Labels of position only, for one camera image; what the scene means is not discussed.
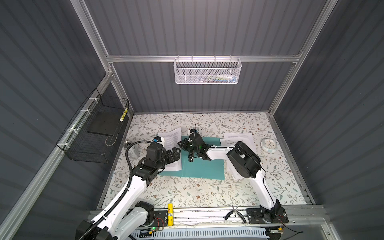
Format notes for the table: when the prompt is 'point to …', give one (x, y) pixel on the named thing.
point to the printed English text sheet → (171, 138)
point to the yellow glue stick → (170, 214)
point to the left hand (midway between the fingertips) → (174, 151)
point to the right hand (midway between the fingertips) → (177, 144)
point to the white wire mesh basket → (207, 70)
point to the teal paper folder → (199, 168)
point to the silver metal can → (133, 150)
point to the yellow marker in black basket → (123, 115)
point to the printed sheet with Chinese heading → (232, 141)
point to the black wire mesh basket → (91, 137)
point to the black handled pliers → (234, 211)
